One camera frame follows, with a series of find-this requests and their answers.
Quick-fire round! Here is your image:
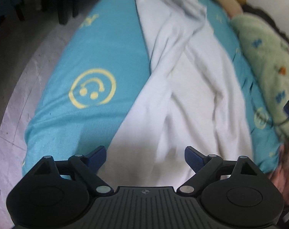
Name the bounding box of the white t-shirt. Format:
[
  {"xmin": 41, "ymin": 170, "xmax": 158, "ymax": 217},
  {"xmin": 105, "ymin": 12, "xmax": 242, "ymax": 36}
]
[{"xmin": 98, "ymin": 0, "xmax": 253, "ymax": 188}]

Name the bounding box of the green fleece cartoon blanket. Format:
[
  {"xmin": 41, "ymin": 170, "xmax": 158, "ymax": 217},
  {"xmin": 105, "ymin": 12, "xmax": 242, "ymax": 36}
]
[{"xmin": 230, "ymin": 13, "xmax": 289, "ymax": 140}]

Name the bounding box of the person's right hand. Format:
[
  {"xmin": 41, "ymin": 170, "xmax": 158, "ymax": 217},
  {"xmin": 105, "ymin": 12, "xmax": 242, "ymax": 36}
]
[{"xmin": 270, "ymin": 138, "xmax": 289, "ymax": 205}]

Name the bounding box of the black clothing pile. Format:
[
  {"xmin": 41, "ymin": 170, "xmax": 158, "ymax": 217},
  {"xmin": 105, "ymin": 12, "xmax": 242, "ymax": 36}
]
[{"xmin": 242, "ymin": 4, "xmax": 289, "ymax": 45}]

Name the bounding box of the turquoise patterned bed sheet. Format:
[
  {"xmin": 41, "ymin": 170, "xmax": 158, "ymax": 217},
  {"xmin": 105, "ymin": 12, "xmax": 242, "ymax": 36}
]
[{"xmin": 22, "ymin": 0, "xmax": 280, "ymax": 174}]

